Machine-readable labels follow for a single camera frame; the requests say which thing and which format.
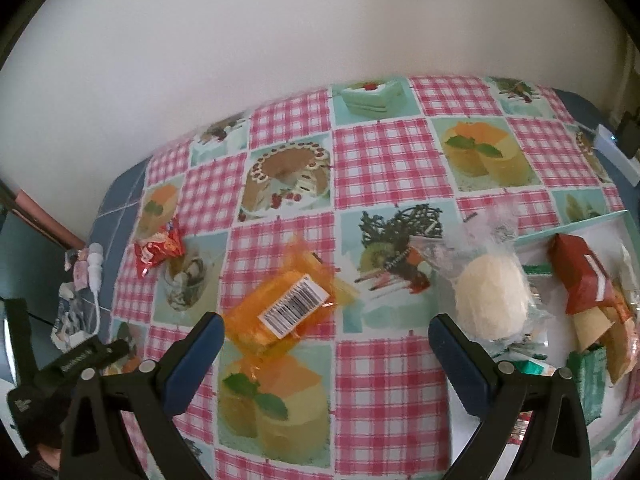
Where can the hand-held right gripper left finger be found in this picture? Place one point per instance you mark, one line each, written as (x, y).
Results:
(197, 355)

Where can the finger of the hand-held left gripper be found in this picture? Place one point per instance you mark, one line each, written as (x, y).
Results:
(82, 360)

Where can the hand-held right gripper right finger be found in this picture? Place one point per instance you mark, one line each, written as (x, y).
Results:
(457, 360)

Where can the round white cake packet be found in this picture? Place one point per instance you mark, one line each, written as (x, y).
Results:
(492, 295)

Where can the white and green snack packet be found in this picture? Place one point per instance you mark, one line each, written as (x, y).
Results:
(532, 367)

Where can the white tray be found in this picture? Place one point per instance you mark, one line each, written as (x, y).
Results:
(535, 252)

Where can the red snack box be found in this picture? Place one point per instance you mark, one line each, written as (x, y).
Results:
(582, 275)

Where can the clear packet with orange snack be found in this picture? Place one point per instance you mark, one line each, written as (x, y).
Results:
(615, 345)

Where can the person's left hand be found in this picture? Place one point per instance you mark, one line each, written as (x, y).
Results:
(40, 430)

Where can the crumpled clear plastic bag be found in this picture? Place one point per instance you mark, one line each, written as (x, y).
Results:
(70, 315)

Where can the small red snack packet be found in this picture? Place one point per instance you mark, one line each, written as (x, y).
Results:
(520, 425)
(157, 250)

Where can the green striped snack packet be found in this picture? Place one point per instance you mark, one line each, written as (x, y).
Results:
(537, 270)

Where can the checkered cake print tablecloth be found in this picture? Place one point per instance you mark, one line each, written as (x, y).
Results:
(390, 160)

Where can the white power strip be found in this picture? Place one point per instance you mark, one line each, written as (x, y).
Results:
(617, 155)

